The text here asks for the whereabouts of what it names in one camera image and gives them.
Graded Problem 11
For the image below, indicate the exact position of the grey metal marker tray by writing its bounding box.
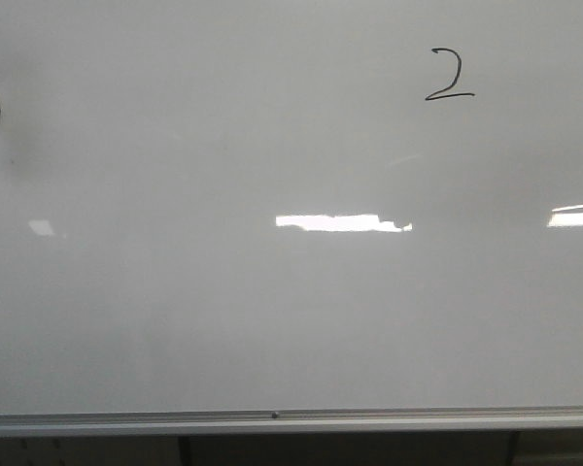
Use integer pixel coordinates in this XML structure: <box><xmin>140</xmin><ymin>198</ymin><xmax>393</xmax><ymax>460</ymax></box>
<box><xmin>0</xmin><ymin>406</ymin><xmax>583</xmax><ymax>438</ymax></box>

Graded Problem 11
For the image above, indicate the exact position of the white whiteboard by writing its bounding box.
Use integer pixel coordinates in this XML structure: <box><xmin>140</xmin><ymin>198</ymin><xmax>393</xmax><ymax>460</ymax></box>
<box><xmin>0</xmin><ymin>1</ymin><xmax>583</xmax><ymax>415</ymax></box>

